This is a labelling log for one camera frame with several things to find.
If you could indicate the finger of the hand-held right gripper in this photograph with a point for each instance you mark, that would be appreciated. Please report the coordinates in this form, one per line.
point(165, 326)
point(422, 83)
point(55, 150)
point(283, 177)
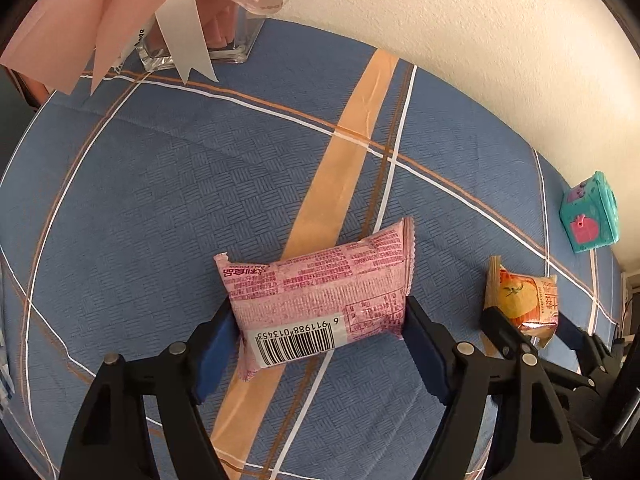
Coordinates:
point(567, 330)
point(500, 332)

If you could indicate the pink snack packet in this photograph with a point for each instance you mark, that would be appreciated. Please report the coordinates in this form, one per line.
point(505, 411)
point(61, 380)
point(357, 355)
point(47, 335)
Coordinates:
point(320, 295)

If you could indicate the teal toy box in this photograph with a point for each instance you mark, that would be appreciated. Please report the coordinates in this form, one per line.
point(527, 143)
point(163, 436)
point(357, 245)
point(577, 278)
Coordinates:
point(590, 215)

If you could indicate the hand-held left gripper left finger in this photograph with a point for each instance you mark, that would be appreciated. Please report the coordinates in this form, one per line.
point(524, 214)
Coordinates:
point(210, 365)

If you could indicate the pink-brown board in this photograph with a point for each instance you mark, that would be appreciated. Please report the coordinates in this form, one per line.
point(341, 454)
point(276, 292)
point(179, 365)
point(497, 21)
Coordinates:
point(30, 90)

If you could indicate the beige orange-label snack packet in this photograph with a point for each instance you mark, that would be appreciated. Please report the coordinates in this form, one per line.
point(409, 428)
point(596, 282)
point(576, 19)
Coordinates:
point(520, 295)

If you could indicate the pink flower bouquet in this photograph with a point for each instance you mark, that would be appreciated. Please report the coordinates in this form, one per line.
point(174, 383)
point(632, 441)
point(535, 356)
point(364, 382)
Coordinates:
point(60, 25)

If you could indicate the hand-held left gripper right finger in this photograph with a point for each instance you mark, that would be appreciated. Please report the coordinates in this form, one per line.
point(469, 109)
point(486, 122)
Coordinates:
point(425, 360)

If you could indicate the clear glass vase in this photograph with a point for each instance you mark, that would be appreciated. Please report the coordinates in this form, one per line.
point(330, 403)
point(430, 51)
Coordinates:
point(225, 40)

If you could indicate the blue plaid bedsheet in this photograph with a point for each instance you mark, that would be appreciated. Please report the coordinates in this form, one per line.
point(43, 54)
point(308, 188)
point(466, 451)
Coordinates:
point(150, 185)

